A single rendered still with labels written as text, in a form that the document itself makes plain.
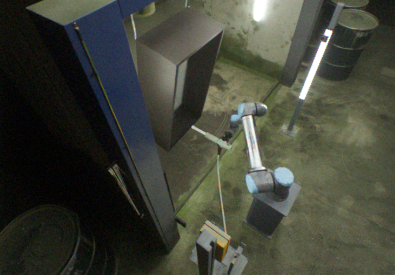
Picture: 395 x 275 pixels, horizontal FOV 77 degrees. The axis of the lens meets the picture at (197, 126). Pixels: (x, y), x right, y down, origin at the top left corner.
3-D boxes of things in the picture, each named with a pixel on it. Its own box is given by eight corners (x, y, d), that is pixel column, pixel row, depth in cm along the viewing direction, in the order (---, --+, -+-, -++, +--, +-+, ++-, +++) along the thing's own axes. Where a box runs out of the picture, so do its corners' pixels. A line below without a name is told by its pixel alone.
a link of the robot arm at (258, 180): (275, 191, 183) (256, 99, 206) (251, 194, 182) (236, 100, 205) (268, 192, 197) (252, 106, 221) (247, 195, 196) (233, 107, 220)
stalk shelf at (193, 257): (188, 258, 164) (188, 258, 162) (208, 230, 175) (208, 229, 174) (228, 291, 151) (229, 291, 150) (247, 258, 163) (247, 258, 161)
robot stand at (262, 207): (283, 214, 258) (301, 187, 208) (270, 240, 242) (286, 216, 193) (256, 198, 270) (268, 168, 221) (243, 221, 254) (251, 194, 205)
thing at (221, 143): (229, 158, 264) (233, 144, 247) (227, 161, 261) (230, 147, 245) (193, 137, 282) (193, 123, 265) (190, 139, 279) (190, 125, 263)
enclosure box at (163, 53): (142, 133, 264) (135, 39, 165) (177, 100, 295) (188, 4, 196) (167, 152, 256) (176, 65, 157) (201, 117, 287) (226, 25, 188)
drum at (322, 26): (350, 48, 445) (375, -3, 377) (335, 63, 419) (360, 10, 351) (319, 36, 472) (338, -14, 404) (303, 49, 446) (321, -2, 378)
